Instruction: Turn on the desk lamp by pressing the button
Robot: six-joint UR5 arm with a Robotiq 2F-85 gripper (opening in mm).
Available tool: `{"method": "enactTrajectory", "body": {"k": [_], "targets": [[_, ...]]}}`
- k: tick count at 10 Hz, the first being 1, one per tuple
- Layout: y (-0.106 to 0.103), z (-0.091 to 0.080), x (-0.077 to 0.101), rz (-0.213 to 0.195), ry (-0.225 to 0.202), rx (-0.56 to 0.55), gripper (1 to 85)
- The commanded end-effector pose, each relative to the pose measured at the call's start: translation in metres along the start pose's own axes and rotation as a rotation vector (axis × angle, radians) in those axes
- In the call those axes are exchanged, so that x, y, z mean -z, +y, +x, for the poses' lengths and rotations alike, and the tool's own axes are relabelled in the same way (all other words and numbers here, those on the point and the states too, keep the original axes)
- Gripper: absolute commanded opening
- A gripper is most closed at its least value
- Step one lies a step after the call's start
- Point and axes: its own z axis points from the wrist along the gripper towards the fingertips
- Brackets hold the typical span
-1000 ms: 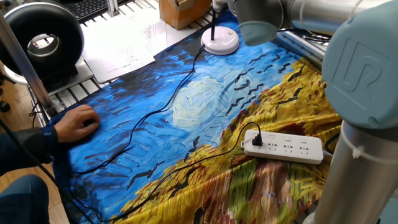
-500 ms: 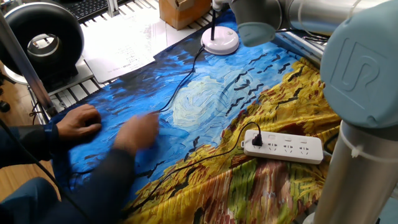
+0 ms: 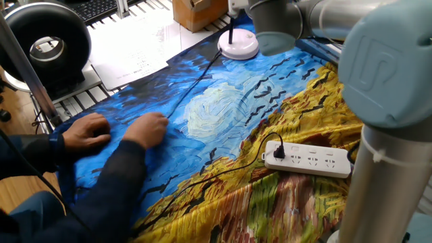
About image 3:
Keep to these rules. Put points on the person's right hand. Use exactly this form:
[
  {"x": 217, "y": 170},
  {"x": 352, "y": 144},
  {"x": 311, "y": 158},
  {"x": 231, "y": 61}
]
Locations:
[{"x": 146, "y": 130}]

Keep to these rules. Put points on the person's left hand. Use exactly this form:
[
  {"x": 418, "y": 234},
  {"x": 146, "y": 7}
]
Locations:
[{"x": 86, "y": 131}]

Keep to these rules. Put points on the blue yellow painting tablecloth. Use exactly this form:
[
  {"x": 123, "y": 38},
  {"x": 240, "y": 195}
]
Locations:
[{"x": 209, "y": 111}]

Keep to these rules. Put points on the white desk lamp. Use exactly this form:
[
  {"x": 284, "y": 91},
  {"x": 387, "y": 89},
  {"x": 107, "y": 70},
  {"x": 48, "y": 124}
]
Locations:
[{"x": 238, "y": 44}]

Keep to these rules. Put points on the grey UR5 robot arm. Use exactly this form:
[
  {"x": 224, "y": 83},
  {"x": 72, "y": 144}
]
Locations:
[{"x": 384, "y": 67}]

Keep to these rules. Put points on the right forearm dark sleeve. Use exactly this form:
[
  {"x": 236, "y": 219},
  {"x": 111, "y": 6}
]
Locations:
[{"x": 114, "y": 189}]

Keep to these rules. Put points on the left forearm dark sleeve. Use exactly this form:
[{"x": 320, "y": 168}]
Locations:
[{"x": 30, "y": 152}]

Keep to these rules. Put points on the printed white paper sheet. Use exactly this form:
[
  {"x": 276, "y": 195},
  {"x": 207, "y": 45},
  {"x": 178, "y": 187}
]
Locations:
[{"x": 125, "y": 64}]

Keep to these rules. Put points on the black caster wheel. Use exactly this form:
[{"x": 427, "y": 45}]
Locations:
[{"x": 4, "y": 115}]

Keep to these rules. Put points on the plain white paper sheet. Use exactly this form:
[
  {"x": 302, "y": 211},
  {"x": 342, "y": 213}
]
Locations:
[{"x": 162, "y": 30}]

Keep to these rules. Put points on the blue jeans leg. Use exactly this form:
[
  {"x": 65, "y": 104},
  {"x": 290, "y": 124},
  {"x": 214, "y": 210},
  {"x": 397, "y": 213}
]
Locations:
[{"x": 30, "y": 216}]

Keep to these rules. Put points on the black keyboard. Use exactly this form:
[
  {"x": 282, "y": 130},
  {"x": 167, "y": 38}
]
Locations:
[{"x": 94, "y": 8}]

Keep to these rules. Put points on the open small cardboard box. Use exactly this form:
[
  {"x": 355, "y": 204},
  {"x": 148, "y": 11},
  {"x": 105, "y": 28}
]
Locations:
[{"x": 199, "y": 17}]

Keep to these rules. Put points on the white power strip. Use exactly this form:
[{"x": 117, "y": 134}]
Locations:
[{"x": 310, "y": 160}]

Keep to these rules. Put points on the grey flat base plate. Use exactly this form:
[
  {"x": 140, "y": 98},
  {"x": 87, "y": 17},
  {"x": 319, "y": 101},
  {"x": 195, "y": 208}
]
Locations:
[{"x": 87, "y": 79}]

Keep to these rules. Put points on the diagonal grey metal post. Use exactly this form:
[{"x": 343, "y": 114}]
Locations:
[{"x": 23, "y": 64}]

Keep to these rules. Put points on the short aluminium post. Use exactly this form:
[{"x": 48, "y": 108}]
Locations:
[{"x": 122, "y": 8}]

